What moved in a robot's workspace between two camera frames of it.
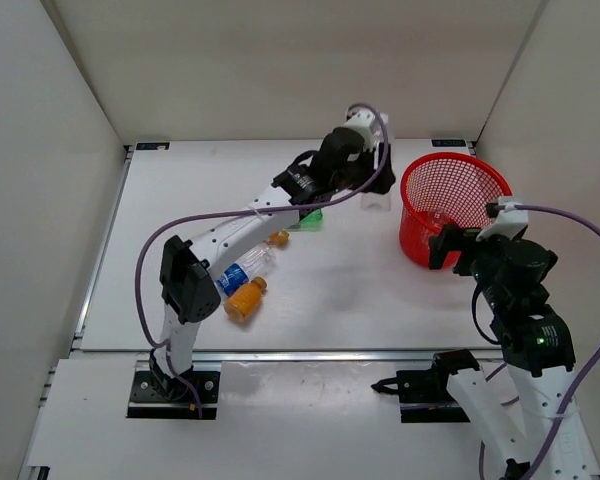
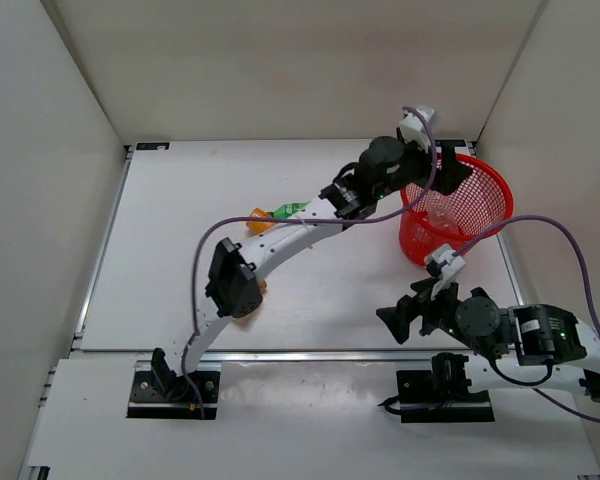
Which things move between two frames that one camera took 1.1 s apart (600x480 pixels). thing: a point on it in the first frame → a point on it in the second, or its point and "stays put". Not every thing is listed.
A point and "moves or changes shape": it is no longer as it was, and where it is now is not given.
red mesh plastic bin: [446, 188] stays put
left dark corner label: [152, 145] stays put
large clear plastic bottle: [376, 201] moves or changes shape
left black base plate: [148, 399] stays put
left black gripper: [385, 179] → [452, 171]
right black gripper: [454, 236] → [396, 317]
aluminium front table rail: [275, 355] stays put
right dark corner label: [448, 143] stays put
